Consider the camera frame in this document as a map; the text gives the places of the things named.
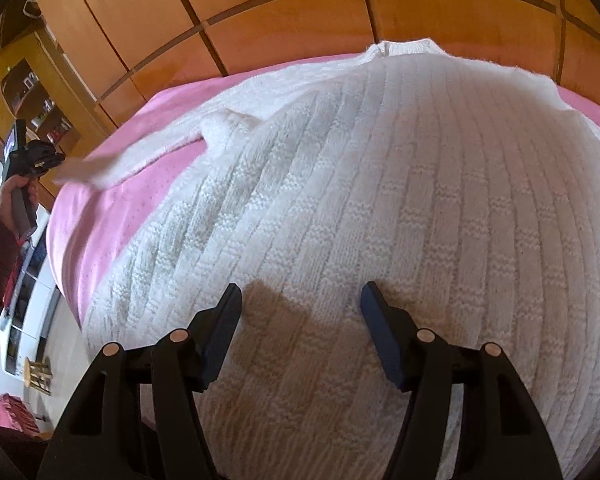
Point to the white low shelf unit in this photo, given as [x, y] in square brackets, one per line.
[25, 321]

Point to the person's left hand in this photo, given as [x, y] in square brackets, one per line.
[29, 185]

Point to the red cushion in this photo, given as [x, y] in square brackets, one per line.
[15, 415]

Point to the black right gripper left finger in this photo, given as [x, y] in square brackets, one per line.
[133, 414]

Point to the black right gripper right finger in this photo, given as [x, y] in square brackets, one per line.
[502, 435]

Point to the pink bedspread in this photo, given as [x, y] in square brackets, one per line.
[105, 209]

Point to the wooden display cabinet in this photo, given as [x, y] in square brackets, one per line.
[38, 85]

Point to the wooden wardrobe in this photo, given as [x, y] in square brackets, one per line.
[125, 51]

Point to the small wooden stool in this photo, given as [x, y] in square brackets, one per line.
[37, 375]

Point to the white knitted sweater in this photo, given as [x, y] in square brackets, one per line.
[297, 404]

